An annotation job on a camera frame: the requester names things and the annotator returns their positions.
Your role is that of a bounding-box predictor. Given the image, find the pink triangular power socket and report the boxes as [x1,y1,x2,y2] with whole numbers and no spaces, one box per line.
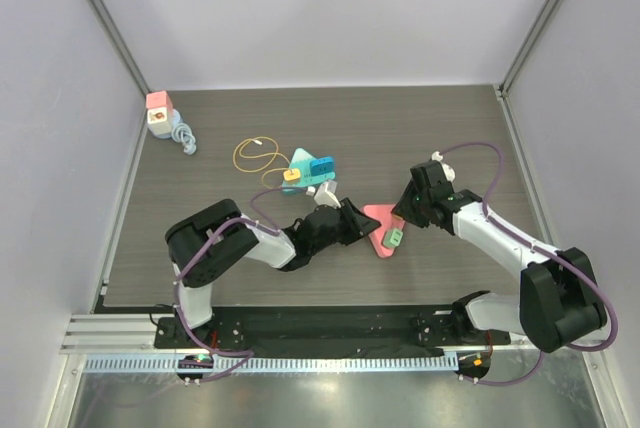
[362,204,405,259]

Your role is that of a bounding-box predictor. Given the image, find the green usb charger plug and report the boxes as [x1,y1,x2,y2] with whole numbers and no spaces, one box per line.
[382,228,404,250]

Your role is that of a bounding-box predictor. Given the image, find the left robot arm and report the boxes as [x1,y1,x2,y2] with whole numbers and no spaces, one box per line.
[164,198,381,350]

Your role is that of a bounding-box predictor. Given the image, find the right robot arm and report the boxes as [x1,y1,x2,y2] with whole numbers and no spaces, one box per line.
[393,160,608,353]

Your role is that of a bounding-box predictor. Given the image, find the blue charger plug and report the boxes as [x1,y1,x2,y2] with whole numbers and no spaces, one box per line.
[309,156,335,176]

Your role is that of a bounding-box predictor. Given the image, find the orange charger plug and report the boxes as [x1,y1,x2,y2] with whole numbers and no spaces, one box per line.
[283,168,301,183]

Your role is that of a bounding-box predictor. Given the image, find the teal triangular power socket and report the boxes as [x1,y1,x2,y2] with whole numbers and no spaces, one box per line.
[281,147,336,194]

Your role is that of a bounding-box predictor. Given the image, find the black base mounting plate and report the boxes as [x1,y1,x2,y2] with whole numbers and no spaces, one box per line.
[154,304,511,358]

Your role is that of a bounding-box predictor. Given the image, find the pink white cube charger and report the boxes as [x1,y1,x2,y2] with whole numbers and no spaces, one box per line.
[145,91,174,139]

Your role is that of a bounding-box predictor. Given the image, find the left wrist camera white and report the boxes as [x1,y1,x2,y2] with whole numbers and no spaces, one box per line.
[306,179,341,208]

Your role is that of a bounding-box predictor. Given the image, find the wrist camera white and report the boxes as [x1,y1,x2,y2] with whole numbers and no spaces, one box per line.
[431,151,456,182]
[306,179,341,208]

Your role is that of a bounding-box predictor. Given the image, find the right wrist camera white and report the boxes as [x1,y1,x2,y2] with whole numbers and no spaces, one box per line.
[431,151,456,182]

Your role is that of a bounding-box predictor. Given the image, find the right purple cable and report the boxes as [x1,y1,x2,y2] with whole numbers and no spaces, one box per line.
[457,141,619,389]

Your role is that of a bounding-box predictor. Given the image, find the yellow usb cable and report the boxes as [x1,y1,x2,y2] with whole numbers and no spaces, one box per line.
[233,136,290,187]

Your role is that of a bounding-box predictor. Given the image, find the light blue coiled cable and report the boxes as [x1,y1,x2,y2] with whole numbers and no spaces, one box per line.
[169,110,198,156]

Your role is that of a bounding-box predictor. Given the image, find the aluminium front rail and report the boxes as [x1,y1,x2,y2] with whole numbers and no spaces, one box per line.
[63,308,521,359]

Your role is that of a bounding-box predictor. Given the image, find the slotted cable duct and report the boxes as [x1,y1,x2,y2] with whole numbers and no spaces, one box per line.
[84,353,459,375]

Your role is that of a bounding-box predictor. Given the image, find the right aluminium frame post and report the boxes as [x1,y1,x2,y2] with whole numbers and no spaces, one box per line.
[495,0,563,99]

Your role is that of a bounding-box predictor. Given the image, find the aluminium frame post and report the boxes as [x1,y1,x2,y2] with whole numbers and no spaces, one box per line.
[495,0,563,99]
[57,0,151,94]

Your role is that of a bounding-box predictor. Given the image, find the left aluminium frame post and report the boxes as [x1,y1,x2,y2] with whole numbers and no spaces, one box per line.
[57,0,151,94]

